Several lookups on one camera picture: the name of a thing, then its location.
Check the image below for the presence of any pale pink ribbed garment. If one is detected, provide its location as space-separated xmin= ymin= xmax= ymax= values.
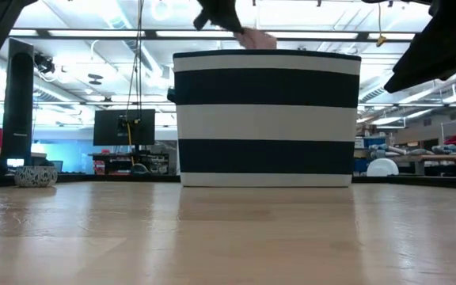
xmin=233 ymin=26 xmax=279 ymax=51

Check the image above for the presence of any yellow hanging tag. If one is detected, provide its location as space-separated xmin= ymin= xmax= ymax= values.
xmin=375 ymin=0 xmax=388 ymax=48

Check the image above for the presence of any navy white striped fabric bin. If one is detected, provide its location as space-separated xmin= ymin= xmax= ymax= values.
xmin=166 ymin=48 xmax=363 ymax=188

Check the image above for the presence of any white round object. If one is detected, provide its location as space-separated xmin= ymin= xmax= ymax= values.
xmin=366 ymin=158 xmax=401 ymax=177

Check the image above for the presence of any black monitor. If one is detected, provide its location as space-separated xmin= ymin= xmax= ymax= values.
xmin=93 ymin=108 xmax=157 ymax=147

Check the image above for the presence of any black cluttered desk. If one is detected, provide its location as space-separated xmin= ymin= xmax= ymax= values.
xmin=88 ymin=149 xmax=170 ymax=176

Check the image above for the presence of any black ceiling-mounted device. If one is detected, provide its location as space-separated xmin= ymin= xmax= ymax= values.
xmin=32 ymin=52 xmax=58 ymax=77

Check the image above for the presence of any black tower column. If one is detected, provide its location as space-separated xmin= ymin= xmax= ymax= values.
xmin=0 ymin=37 xmax=36 ymax=175

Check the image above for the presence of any small patterned bowl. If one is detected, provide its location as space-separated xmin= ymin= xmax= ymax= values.
xmin=13 ymin=165 xmax=59 ymax=188

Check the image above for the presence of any hanging black cable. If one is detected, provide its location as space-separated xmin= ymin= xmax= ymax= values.
xmin=123 ymin=0 xmax=145 ymax=146

